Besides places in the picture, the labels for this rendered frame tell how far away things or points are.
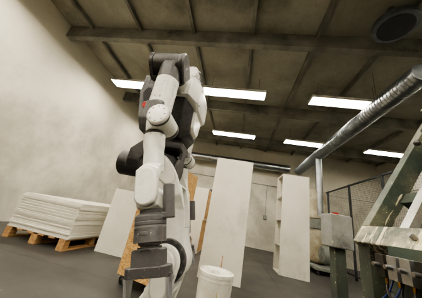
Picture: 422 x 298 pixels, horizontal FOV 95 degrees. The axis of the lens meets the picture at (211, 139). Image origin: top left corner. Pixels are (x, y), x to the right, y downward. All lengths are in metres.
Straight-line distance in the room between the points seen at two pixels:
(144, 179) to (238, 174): 2.74
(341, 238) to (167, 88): 1.23
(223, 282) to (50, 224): 2.68
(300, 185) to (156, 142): 4.53
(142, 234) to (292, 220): 4.41
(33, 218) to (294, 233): 4.60
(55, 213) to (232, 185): 2.64
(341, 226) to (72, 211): 3.26
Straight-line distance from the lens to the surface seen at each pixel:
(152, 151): 0.64
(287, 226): 4.81
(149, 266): 0.60
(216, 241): 3.19
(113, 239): 3.67
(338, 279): 1.46
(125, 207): 3.62
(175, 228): 0.80
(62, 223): 3.65
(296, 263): 4.89
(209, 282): 1.89
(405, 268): 1.19
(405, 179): 1.84
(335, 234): 1.41
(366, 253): 1.57
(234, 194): 3.20
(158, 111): 0.67
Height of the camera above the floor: 0.77
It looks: 22 degrees up
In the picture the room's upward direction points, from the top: 11 degrees clockwise
